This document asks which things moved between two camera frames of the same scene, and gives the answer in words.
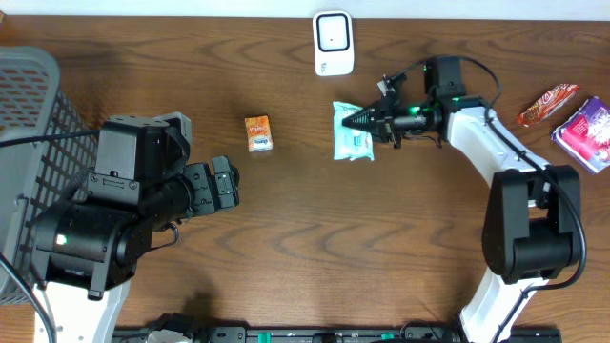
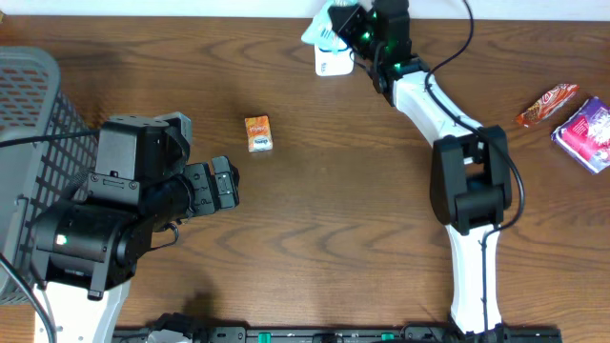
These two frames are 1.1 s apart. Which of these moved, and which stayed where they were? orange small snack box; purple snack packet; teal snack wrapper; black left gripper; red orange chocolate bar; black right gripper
Moved: teal snack wrapper; black right gripper
Stayed: orange small snack box; black left gripper; purple snack packet; red orange chocolate bar
